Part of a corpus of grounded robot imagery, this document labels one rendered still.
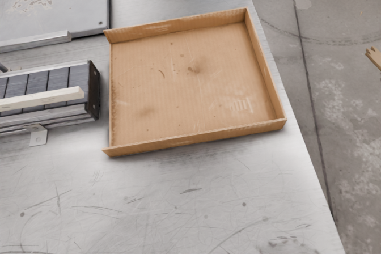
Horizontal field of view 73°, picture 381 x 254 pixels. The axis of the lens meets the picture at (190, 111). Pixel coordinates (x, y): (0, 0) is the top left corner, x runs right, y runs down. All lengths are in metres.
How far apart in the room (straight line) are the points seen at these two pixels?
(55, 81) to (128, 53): 0.15
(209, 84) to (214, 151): 0.13
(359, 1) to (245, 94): 1.70
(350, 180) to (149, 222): 1.13
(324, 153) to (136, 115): 1.09
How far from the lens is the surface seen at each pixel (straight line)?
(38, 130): 0.55
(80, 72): 0.51
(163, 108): 0.48
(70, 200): 0.48
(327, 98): 1.56
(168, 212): 0.43
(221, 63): 0.52
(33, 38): 0.49
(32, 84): 0.55
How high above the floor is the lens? 1.25
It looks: 63 degrees down
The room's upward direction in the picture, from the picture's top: 10 degrees counter-clockwise
